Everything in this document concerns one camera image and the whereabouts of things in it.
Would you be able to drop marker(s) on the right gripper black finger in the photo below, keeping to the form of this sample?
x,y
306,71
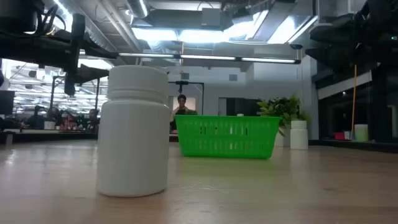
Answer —
x,y
329,59

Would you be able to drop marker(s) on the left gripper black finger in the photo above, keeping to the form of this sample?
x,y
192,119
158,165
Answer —
x,y
70,84
91,74

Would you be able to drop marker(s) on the large white pill bottle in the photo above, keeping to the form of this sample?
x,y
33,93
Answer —
x,y
133,140

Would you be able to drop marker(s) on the green plastic basket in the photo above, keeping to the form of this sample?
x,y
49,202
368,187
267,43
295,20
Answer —
x,y
227,151

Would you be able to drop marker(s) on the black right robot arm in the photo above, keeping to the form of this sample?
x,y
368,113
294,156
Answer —
x,y
379,9

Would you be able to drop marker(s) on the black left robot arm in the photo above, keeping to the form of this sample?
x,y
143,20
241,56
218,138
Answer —
x,y
15,15

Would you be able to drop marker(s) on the person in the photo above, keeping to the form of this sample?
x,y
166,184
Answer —
x,y
181,99
92,119
36,119

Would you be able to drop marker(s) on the black monitor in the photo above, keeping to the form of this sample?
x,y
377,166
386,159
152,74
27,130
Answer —
x,y
6,102

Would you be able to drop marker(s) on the green leafy plant white pot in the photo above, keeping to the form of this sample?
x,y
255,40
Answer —
x,y
280,109

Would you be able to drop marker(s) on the red box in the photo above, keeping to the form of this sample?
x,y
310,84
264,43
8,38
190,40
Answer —
x,y
339,136

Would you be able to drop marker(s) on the pale green bucket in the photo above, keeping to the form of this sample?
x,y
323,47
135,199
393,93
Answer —
x,y
361,133

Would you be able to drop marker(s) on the small green background plant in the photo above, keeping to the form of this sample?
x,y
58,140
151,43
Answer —
x,y
191,112

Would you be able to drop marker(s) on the long LED light bar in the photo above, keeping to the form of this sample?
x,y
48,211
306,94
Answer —
x,y
205,57

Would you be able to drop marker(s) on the black gantry frame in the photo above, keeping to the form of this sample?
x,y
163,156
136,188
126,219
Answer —
x,y
97,96

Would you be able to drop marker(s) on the black camera stand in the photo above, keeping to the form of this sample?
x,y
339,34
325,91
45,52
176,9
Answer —
x,y
182,82

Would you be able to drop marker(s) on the grey wall square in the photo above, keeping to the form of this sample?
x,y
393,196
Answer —
x,y
233,77
185,76

